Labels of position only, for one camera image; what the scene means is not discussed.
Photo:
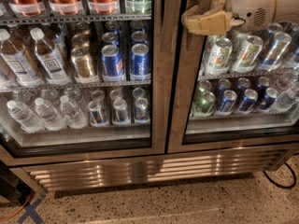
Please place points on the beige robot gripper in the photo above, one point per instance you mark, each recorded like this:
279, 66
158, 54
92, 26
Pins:
249, 6

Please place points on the glass fridge door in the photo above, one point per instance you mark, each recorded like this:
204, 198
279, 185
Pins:
157, 30
273, 118

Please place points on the stainless steel fridge base grille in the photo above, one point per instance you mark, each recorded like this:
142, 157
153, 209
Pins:
80, 175

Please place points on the green white 7up can left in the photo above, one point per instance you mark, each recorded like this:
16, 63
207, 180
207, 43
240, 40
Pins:
217, 62

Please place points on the green white 7up can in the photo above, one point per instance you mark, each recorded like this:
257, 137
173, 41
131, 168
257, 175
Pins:
217, 62
246, 55

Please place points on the green white 7up can right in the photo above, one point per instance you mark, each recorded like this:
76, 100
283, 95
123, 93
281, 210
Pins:
246, 55

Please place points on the blue can bottom shelf right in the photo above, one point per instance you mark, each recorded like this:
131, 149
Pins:
248, 99

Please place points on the blue can shelf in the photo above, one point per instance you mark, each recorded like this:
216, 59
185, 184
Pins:
227, 102
248, 99

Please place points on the blue can bottom shelf left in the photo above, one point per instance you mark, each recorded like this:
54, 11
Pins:
227, 102

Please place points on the blue pepsi can front right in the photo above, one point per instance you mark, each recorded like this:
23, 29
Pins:
140, 62

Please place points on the blue pepsi can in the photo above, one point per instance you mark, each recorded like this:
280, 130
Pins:
113, 69
140, 62

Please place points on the green can bottom shelf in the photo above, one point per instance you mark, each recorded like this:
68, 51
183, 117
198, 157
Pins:
202, 107

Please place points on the blue pepsi can front left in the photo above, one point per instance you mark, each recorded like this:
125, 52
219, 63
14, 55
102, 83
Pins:
113, 69

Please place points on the small energy drink can right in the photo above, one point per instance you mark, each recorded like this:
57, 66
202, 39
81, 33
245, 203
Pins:
142, 110

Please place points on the small energy drink can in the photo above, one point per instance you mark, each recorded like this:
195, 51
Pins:
120, 112
142, 110
98, 114

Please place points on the small energy drink can middle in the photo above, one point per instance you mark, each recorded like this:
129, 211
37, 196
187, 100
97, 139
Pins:
120, 112

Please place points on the gold soda can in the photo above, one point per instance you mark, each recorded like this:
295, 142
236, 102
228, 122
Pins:
86, 72

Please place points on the small energy drink can left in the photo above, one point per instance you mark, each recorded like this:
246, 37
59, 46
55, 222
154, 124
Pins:
98, 114

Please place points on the tea bottle white cap right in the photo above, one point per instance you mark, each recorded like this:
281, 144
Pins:
50, 57

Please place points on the tea bottle white cap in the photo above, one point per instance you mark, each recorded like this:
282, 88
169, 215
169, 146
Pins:
20, 60
50, 57

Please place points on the water bottle right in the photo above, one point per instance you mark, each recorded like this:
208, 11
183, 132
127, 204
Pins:
74, 115

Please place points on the water bottle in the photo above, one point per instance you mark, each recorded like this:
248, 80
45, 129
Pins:
25, 116
74, 115
53, 120

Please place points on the water bottle middle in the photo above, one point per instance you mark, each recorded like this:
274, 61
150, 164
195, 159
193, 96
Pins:
53, 120

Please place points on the tea bottle white cap left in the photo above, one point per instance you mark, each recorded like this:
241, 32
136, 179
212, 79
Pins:
20, 60

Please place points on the water bottle left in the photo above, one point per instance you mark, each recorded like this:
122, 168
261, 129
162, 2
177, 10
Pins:
25, 116

